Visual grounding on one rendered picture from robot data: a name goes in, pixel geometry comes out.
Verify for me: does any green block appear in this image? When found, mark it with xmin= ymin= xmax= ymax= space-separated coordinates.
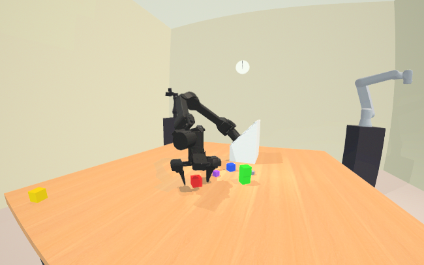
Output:
xmin=239 ymin=174 xmax=251 ymax=185
xmin=239 ymin=164 xmax=252 ymax=177

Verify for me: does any yellow block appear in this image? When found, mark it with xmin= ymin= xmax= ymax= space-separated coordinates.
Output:
xmin=28 ymin=187 xmax=48 ymax=203

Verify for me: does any blue block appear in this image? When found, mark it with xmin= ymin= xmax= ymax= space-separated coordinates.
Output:
xmin=226 ymin=163 xmax=235 ymax=172

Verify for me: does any red block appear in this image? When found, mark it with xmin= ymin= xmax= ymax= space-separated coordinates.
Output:
xmin=190 ymin=175 xmax=202 ymax=188

